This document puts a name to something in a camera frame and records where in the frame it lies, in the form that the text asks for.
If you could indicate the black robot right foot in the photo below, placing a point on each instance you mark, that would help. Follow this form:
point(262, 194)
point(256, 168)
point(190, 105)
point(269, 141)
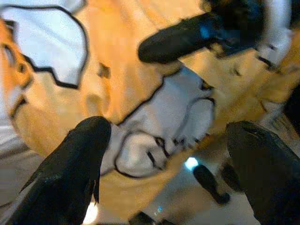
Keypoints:
point(208, 182)

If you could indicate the black robot left foot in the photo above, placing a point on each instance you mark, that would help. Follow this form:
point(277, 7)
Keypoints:
point(140, 220)

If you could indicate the yellow cartoon print quilt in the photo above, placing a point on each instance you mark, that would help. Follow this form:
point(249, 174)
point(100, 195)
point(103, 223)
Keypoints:
point(122, 58)

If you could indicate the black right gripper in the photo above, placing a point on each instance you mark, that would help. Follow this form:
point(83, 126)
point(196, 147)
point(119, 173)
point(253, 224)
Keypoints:
point(239, 21)

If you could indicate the black robot foot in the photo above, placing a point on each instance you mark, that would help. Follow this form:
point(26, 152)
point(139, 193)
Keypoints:
point(140, 220)
point(208, 182)

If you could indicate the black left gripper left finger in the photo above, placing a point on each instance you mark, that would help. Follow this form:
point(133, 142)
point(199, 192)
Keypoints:
point(68, 173)

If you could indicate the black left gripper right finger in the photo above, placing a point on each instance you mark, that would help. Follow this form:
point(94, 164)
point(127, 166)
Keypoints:
point(269, 173)

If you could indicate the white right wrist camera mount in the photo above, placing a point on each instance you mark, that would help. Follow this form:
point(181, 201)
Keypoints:
point(277, 28)

